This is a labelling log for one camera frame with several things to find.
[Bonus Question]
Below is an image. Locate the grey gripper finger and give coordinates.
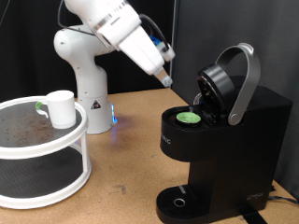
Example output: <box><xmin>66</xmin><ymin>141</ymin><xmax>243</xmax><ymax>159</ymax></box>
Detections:
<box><xmin>153</xmin><ymin>67</ymin><xmax>174</xmax><ymax>89</ymax></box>

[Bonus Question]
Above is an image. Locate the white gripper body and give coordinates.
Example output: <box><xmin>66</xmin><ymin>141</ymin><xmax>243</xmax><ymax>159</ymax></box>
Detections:
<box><xmin>117</xmin><ymin>26</ymin><xmax>166</xmax><ymax>77</ymax></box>

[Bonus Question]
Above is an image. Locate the coffee pod with green lid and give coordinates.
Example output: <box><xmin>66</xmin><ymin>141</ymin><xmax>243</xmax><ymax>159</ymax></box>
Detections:
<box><xmin>176</xmin><ymin>111</ymin><xmax>202</xmax><ymax>124</ymax></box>

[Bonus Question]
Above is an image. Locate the white mug with green handle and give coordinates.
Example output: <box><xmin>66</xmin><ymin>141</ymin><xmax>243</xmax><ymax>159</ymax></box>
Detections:
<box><xmin>35</xmin><ymin>90</ymin><xmax>78</xmax><ymax>130</ymax></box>

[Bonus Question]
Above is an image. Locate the black Keurig coffee machine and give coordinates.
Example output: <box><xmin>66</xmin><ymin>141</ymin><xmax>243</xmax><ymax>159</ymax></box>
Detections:
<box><xmin>155</xmin><ymin>42</ymin><xmax>293</xmax><ymax>224</ymax></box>

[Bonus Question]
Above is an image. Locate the black backdrop curtain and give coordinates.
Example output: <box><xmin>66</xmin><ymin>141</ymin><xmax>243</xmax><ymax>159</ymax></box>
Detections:
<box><xmin>0</xmin><ymin>0</ymin><xmax>176</xmax><ymax>104</ymax></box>

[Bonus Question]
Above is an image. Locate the white two-tier turntable stand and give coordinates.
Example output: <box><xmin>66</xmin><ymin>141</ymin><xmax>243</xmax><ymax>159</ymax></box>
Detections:
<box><xmin>0</xmin><ymin>95</ymin><xmax>93</xmax><ymax>210</ymax></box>

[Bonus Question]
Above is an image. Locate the black tape strip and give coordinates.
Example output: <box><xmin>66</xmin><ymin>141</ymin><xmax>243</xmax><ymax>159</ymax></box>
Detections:
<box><xmin>237</xmin><ymin>203</ymin><xmax>269</xmax><ymax>224</ymax></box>

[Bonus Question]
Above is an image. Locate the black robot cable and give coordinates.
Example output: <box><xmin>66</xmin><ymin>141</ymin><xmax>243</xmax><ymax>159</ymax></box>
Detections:
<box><xmin>56</xmin><ymin>0</ymin><xmax>172</xmax><ymax>52</ymax></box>

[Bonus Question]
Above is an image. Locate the braided power cable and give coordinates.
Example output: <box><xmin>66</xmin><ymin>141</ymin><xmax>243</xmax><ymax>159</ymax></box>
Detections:
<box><xmin>266</xmin><ymin>194</ymin><xmax>299</xmax><ymax>205</ymax></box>

